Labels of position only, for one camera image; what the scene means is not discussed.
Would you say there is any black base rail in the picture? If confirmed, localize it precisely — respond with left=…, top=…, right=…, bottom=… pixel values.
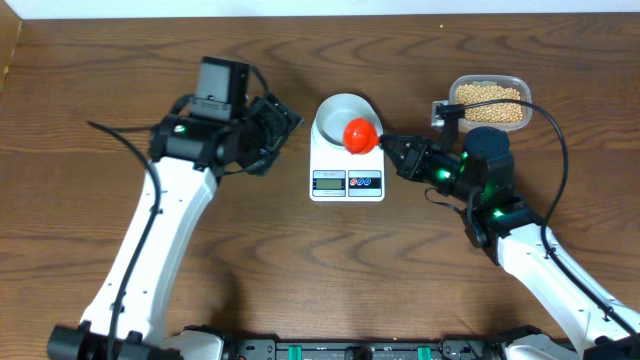
left=221, top=336, right=515, bottom=360

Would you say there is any cardboard side panel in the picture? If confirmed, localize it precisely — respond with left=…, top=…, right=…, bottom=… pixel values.
left=0, top=0, right=23, bottom=89

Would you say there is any white digital kitchen scale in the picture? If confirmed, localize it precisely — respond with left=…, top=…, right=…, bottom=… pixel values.
left=309, top=118, right=386, bottom=202

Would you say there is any red plastic scoop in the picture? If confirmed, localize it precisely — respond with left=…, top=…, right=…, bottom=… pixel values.
left=342, top=117, right=379, bottom=155

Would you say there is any white bowl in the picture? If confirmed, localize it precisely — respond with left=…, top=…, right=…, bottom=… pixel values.
left=314, top=93, right=383, bottom=148

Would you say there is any clear plastic container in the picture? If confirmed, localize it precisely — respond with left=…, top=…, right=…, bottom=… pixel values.
left=448, top=75, right=532, bottom=133

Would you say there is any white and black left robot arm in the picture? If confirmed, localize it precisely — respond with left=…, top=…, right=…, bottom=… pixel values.
left=47, top=57, right=303, bottom=359

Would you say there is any pile of soybeans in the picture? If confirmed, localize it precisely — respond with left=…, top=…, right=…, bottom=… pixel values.
left=455, top=84, right=524, bottom=123

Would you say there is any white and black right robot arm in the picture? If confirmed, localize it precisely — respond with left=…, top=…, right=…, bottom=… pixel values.
left=379, top=127, right=639, bottom=359

